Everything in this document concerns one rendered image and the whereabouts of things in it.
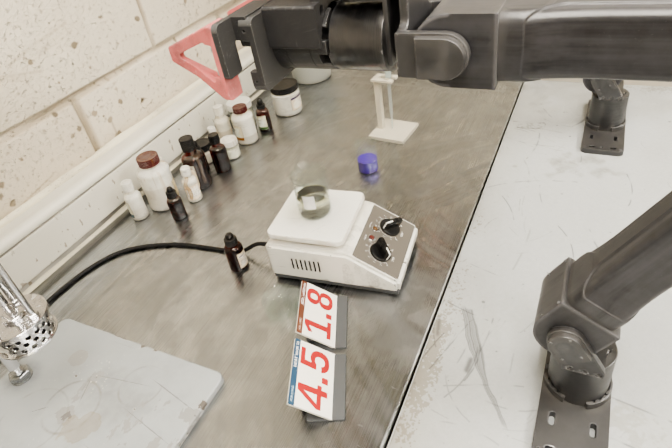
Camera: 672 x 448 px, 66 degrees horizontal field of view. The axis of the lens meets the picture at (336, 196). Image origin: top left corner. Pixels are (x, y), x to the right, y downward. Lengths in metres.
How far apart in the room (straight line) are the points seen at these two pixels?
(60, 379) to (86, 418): 0.09
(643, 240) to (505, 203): 0.44
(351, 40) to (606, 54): 0.19
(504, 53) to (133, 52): 0.86
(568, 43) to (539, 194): 0.56
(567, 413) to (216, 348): 0.44
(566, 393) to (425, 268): 0.26
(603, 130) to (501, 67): 0.72
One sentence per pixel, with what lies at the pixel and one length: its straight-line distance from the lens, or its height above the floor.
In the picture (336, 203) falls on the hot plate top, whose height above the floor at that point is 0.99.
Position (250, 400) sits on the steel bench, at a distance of 0.69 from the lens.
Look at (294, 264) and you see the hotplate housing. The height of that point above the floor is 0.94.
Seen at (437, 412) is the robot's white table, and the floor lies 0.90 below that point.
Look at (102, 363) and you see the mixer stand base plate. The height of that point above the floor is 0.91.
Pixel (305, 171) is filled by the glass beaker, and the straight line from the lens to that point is 0.77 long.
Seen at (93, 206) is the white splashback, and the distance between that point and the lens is 1.04.
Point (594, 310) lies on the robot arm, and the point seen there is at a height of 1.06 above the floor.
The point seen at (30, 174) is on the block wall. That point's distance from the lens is 1.01.
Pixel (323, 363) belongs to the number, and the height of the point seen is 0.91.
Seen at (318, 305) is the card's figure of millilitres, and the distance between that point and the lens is 0.73.
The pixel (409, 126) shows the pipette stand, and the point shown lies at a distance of 1.12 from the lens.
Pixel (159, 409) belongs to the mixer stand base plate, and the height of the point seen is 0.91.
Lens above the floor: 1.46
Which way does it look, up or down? 36 degrees down
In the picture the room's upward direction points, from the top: 10 degrees counter-clockwise
